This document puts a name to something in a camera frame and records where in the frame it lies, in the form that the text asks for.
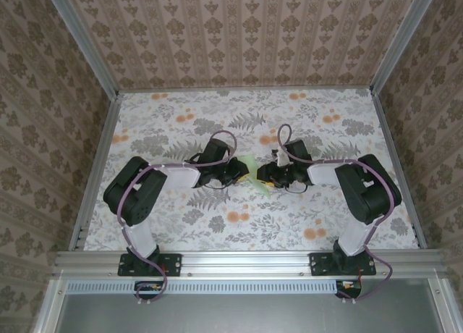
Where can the aluminium frame post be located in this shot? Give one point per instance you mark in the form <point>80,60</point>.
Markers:
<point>83,40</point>
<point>399,38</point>

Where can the black controller board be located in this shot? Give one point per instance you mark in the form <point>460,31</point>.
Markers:
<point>349,289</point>
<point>148,291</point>

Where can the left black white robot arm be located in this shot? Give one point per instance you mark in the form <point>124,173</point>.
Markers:
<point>134,195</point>

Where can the grey metal sheet panel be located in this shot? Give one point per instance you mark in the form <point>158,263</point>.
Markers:
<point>246,315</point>

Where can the floral patterned table cover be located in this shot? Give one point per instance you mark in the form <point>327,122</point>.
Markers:
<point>282,224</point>

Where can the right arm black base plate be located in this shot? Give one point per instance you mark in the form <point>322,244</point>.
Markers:
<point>320,264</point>

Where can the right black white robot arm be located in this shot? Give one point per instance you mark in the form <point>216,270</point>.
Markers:
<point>369,192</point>

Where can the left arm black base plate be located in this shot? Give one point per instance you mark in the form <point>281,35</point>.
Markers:
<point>171,264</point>

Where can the wide aluminium base rail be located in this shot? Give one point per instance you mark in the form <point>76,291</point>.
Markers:
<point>246,264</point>

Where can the thin aluminium table end rail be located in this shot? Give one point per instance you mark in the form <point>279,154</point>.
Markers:
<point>246,90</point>

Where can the aluminium table side rail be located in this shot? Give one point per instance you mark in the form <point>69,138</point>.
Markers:
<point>398,170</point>
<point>97,170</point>

